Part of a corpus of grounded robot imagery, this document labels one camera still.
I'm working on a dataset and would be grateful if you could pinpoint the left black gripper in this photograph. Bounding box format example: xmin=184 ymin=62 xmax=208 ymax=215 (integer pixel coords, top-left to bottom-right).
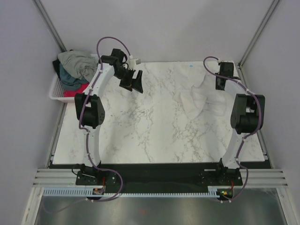
xmin=113 ymin=67 xmax=143 ymax=94

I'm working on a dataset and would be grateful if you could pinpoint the white t shirt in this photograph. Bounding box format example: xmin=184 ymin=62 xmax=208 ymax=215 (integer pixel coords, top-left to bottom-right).
xmin=173 ymin=62 xmax=233 ymax=120

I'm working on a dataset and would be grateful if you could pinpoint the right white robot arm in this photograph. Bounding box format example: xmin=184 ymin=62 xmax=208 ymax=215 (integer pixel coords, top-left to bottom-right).
xmin=214 ymin=61 xmax=265 ymax=185

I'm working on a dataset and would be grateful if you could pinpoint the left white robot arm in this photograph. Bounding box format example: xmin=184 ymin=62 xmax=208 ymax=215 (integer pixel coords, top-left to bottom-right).
xmin=75 ymin=49 xmax=143 ymax=186

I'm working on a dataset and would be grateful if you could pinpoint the grey t shirt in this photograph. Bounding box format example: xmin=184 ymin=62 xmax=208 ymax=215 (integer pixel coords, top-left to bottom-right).
xmin=58 ymin=50 xmax=98 ymax=83

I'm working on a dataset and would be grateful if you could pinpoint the teal t shirt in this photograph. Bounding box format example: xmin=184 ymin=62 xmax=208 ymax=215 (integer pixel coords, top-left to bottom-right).
xmin=59 ymin=64 xmax=89 ymax=91

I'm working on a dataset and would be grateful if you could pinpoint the red t shirt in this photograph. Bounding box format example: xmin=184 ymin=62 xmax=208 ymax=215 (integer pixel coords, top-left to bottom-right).
xmin=64 ymin=83 xmax=89 ymax=98

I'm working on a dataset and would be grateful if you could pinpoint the white plastic basket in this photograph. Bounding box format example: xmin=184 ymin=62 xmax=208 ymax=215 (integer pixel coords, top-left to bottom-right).
xmin=49 ymin=55 xmax=98 ymax=103

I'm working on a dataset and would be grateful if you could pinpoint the black t shirt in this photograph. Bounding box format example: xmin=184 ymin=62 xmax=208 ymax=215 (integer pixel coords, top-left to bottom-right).
xmin=52 ymin=50 xmax=77 ymax=78

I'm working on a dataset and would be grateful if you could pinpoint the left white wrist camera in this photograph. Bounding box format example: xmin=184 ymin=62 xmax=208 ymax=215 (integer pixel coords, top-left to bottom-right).
xmin=127 ymin=55 xmax=141 ymax=70

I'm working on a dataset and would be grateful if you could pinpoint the right aluminium frame post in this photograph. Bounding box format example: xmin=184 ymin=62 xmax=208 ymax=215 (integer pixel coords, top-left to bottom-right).
xmin=238 ymin=0 xmax=281 ymax=69

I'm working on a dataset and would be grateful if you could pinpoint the aluminium frame post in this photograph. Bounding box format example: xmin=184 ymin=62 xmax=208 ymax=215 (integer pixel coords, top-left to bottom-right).
xmin=33 ymin=0 xmax=66 ymax=52
xmin=238 ymin=0 xmax=281 ymax=69

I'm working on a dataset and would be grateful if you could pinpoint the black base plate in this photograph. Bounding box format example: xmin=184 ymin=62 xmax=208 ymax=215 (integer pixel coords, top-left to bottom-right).
xmin=75 ymin=164 xmax=242 ymax=194

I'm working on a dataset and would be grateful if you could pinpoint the aluminium front rail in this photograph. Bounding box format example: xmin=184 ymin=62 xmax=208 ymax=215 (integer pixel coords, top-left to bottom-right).
xmin=33 ymin=169 xmax=288 ymax=188

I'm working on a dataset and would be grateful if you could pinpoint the white slotted cable duct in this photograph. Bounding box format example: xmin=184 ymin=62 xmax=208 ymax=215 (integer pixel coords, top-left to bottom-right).
xmin=43 ymin=186 xmax=232 ymax=198

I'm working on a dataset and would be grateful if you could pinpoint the left aluminium frame post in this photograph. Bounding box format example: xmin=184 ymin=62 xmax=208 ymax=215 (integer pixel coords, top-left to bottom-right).
xmin=33 ymin=0 xmax=66 ymax=52

